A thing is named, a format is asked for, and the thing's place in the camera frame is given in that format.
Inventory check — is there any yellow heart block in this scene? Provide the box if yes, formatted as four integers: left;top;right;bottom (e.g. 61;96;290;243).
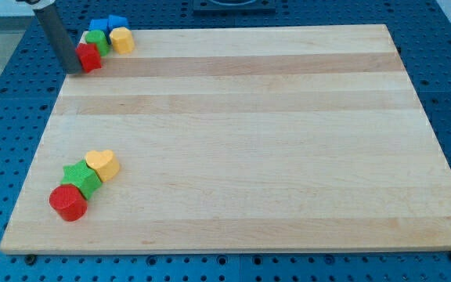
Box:
85;150;121;183

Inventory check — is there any yellow hexagon block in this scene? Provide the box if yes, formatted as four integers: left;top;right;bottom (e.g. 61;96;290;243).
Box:
110;27;135;54

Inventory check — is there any light wooden board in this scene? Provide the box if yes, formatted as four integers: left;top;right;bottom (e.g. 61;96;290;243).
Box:
0;24;451;255

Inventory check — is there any green star block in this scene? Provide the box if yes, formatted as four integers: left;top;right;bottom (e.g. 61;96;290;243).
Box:
60;160;102;201

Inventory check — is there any right blue block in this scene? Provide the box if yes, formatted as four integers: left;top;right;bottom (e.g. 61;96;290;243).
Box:
107;14;130;31

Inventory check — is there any blue block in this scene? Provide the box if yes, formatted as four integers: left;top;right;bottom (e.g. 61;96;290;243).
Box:
88;18;109;34
107;14;130;31

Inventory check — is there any green cylinder block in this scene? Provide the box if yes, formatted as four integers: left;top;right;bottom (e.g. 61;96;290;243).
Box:
85;30;110;56

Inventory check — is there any red cylinder block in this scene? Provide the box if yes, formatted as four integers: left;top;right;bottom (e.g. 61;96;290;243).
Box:
49;184;88;222

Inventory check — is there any left blue block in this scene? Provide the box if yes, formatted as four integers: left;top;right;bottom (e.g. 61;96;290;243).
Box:
88;18;109;34

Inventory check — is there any gray cylindrical pusher stick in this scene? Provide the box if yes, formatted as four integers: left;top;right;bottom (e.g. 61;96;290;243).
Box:
31;0;82;74

